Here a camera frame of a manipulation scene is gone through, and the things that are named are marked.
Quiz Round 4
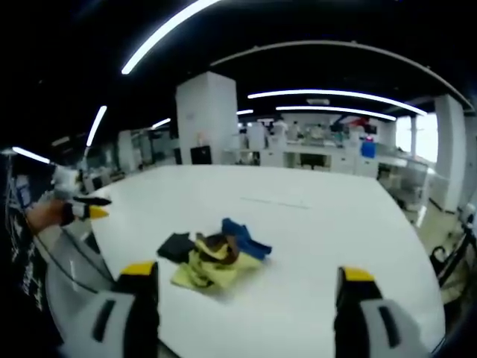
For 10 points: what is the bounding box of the white side table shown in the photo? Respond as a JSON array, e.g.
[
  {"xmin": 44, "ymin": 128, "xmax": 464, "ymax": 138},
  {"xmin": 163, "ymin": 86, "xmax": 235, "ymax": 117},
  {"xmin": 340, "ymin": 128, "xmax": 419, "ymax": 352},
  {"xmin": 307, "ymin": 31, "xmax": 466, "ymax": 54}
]
[{"xmin": 377, "ymin": 151, "xmax": 436, "ymax": 212}]

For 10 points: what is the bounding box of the yellow blue black garment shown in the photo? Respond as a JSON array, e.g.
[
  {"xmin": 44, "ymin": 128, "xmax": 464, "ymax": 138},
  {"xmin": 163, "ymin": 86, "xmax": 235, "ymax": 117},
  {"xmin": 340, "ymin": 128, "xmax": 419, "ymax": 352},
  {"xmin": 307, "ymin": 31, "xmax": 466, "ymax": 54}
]
[{"xmin": 156, "ymin": 217, "xmax": 274, "ymax": 292}]

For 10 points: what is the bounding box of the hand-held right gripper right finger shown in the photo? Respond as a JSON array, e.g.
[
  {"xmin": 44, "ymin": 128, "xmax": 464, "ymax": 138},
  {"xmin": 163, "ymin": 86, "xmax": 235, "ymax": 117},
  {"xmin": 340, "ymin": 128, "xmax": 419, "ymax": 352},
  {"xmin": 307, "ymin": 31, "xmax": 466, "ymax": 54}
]
[{"xmin": 333, "ymin": 265, "xmax": 435, "ymax": 358}]

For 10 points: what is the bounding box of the blue container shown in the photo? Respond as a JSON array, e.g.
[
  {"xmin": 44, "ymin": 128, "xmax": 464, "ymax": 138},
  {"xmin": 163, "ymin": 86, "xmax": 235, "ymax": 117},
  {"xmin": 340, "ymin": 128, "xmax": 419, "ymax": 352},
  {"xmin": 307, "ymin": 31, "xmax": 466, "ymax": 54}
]
[{"xmin": 360, "ymin": 139, "xmax": 378, "ymax": 160}]

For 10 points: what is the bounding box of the black cabinet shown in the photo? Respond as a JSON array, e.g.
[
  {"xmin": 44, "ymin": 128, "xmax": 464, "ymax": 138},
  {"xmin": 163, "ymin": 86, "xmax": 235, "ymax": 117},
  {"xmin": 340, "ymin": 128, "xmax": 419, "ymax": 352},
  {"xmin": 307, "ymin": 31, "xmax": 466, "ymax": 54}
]
[{"xmin": 189, "ymin": 145, "xmax": 213, "ymax": 166}]

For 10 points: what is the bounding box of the red object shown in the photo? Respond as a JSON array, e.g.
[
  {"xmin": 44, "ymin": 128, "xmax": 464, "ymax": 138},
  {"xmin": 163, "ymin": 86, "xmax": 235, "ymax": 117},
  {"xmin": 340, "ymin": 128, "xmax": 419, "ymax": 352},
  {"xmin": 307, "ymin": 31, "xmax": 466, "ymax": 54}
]
[{"xmin": 336, "ymin": 113, "xmax": 370, "ymax": 128}]

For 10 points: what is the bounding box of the curved ceiling rail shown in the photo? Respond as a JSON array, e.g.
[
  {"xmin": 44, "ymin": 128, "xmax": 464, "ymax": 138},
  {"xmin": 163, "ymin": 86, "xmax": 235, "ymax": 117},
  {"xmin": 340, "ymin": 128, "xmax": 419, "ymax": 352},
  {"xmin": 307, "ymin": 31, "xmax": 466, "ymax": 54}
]
[{"xmin": 209, "ymin": 40, "xmax": 471, "ymax": 110}]

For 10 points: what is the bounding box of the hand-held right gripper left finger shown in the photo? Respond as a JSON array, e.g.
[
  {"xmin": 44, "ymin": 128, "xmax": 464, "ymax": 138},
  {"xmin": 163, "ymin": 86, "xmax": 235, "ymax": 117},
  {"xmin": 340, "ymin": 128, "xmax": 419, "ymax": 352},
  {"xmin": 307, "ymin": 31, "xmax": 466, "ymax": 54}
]
[{"xmin": 58, "ymin": 260, "xmax": 162, "ymax": 358}]

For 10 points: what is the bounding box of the white counter row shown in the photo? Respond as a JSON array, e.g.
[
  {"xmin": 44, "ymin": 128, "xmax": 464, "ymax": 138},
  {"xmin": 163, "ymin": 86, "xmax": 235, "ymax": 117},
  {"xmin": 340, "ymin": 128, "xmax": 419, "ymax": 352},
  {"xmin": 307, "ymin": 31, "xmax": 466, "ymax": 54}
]
[{"xmin": 223, "ymin": 136, "xmax": 379, "ymax": 177}]

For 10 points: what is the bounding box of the thin dark cable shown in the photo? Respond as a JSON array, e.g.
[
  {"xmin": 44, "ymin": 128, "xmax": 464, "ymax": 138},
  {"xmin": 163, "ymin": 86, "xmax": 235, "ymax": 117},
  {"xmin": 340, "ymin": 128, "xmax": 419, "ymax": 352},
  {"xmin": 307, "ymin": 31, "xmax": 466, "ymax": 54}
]
[{"xmin": 32, "ymin": 223, "xmax": 115, "ymax": 295}]

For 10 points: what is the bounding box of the black chair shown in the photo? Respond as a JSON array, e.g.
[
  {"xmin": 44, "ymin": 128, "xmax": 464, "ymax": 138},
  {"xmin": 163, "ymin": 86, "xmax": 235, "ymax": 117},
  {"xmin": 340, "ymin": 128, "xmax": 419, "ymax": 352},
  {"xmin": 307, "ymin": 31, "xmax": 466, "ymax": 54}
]
[{"xmin": 429, "ymin": 225, "xmax": 477, "ymax": 289}]

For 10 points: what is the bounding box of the white square pillar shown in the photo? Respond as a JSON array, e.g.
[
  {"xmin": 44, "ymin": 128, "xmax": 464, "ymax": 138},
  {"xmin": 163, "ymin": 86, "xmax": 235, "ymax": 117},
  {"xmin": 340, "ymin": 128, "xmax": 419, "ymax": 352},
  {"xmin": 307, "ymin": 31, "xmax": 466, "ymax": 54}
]
[
  {"xmin": 433, "ymin": 94, "xmax": 467, "ymax": 214},
  {"xmin": 175, "ymin": 71, "xmax": 239, "ymax": 166}
]

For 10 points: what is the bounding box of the person's dark printed clothing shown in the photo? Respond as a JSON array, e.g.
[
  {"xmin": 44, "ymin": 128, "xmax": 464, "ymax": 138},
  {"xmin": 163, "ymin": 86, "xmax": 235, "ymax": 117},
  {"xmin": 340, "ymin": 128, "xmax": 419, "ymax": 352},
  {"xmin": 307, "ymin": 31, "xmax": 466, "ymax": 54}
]
[{"xmin": 0, "ymin": 203, "xmax": 65, "ymax": 358}]

